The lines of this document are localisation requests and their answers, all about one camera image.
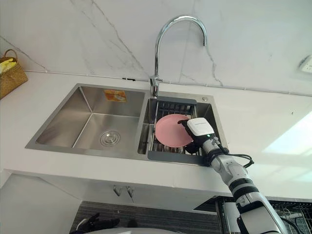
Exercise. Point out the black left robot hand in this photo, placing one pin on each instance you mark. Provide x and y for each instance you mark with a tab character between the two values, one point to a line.
97	220

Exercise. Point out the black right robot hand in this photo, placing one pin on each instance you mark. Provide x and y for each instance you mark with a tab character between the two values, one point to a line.
200	128

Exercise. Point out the pink round plate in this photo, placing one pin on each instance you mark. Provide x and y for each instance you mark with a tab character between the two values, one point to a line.
170	132

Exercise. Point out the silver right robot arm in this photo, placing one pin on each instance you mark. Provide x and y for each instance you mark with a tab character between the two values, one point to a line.
246	185

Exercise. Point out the round steel sink cap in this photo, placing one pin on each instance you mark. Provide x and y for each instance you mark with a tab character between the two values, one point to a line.
204	99

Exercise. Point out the orange sink sticker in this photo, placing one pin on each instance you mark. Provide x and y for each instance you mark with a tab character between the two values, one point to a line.
115	95

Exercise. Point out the stainless steel double sink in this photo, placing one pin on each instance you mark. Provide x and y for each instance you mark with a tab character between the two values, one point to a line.
92	122

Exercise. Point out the grey robot torso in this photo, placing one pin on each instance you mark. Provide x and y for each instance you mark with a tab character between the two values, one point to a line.
146	231

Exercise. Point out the chrome gooseneck faucet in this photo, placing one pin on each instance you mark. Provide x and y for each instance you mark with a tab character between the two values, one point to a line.
156	61

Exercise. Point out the round steel drain strainer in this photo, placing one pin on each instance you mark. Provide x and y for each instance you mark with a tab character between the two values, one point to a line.
109	138

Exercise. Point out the woven wicker basket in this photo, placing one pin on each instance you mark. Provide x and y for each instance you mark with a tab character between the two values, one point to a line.
12	80

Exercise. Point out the yellow cloth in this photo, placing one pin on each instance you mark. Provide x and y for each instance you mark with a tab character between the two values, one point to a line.
7	64

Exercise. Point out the white wall socket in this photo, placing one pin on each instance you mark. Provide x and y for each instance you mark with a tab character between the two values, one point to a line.
306	64

